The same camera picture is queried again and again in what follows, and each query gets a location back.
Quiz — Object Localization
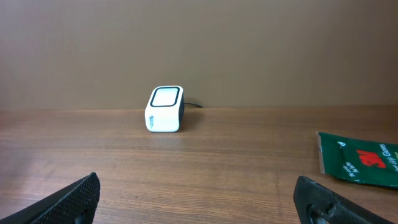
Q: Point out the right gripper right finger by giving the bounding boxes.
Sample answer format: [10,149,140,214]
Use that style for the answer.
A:
[294,176,392,224]

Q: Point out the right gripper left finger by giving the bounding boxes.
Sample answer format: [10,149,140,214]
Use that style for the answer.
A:
[1,172,101,224]

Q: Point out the green snack bag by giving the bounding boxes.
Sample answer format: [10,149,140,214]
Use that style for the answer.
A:
[318,132,397,189]

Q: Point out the white barcode scanner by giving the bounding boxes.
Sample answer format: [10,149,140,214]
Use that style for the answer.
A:
[144,85,185,133]

